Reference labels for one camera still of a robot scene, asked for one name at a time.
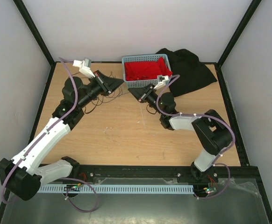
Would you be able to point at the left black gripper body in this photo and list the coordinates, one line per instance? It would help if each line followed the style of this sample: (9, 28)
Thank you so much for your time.
(96, 87)

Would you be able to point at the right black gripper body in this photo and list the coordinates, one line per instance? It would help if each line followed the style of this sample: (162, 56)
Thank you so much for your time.
(150, 96)

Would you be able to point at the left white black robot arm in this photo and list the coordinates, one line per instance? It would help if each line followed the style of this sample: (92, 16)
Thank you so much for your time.
(22, 175)

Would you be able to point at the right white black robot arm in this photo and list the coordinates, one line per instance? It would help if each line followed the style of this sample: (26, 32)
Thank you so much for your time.
(210, 128)

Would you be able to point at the light blue plastic basket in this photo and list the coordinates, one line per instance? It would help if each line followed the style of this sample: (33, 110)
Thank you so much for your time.
(141, 58)

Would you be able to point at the red cloth in basket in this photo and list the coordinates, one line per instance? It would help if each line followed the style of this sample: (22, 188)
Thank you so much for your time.
(146, 70)

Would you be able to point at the black cloth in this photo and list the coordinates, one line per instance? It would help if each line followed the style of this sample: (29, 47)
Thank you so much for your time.
(194, 75)

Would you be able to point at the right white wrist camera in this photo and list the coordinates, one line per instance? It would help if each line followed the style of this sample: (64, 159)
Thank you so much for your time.
(162, 81)

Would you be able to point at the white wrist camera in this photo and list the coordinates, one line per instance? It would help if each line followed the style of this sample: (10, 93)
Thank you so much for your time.
(84, 67)
(162, 81)

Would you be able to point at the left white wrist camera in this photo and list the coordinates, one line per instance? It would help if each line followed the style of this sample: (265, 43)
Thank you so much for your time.
(84, 67)

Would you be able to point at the light blue slotted cable duct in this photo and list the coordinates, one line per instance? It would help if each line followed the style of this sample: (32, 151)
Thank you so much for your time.
(118, 189)

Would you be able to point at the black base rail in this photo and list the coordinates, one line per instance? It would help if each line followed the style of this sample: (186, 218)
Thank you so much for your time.
(183, 174)

